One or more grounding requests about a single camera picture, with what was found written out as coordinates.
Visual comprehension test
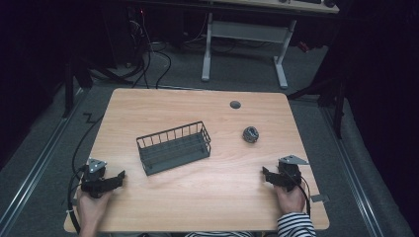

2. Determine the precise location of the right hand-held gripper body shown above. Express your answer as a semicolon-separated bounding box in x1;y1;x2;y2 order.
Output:
277;154;310;193

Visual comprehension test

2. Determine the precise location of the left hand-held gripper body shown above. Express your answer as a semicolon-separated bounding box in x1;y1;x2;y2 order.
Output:
80;157;111;199

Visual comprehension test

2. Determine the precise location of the person's right hand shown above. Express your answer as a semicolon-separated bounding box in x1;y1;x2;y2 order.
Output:
273;182;308;219

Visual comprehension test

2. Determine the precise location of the person's left hand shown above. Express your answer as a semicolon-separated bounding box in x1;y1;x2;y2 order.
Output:
75;189;114;231

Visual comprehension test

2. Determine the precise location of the steel wool scouring ball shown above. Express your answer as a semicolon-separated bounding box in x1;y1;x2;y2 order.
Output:
242;125;260;144

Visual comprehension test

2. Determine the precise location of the person's striped right sleeve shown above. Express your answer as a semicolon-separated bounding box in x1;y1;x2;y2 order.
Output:
277;211;317;237

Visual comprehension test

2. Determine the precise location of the person's striped shirt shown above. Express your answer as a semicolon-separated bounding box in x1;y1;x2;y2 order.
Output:
185;230;254;237

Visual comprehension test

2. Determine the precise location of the black metal stand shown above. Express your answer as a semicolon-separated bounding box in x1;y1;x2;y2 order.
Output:
61;53;134;119
287;73;349;140

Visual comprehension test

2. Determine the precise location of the white-legged desk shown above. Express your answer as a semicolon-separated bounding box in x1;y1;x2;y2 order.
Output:
200;0;341;90

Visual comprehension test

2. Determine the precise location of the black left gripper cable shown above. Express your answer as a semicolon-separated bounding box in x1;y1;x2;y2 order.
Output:
66;113;105;235

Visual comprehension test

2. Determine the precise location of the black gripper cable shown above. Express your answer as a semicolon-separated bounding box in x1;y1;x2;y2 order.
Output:
66;113;105;235
285;169;312;218

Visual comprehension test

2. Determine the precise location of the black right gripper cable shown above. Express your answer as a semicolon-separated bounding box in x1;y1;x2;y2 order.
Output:
285;169;312;218

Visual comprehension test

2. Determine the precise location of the metal floor rail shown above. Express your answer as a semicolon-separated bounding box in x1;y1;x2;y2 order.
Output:
320;107;385;237
0;87;87;231

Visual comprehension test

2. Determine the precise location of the dark grey wire basket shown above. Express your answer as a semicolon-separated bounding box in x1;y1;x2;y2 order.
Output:
135;120;212;177

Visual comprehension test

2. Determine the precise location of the bundle of black floor cables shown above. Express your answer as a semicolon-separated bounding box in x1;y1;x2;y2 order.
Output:
126;9;173;90

